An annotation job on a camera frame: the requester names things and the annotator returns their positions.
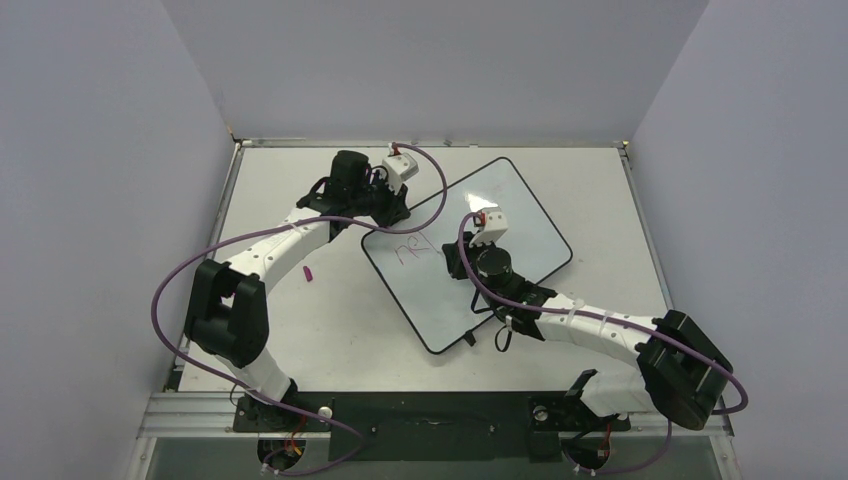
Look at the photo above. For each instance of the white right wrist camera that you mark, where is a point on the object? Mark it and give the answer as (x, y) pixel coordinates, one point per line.
(491, 224)

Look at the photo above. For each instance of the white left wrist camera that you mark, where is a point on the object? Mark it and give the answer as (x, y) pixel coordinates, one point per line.
(399, 168)

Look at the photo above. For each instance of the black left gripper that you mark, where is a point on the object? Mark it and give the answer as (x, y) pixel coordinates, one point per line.
(397, 209)

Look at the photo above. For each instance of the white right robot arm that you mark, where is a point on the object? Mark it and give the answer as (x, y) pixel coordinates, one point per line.
(676, 369)

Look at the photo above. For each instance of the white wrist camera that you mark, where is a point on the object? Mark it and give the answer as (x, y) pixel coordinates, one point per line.
(399, 168)
(491, 224)

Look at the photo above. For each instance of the aluminium front rail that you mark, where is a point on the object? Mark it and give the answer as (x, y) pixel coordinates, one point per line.
(213, 415)

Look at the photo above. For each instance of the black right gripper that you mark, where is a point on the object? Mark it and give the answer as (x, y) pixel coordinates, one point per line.
(460, 258)

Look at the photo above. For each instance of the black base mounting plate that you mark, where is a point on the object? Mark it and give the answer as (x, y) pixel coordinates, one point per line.
(435, 426)

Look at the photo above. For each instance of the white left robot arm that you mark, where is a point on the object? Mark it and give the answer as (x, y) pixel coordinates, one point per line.
(227, 314)

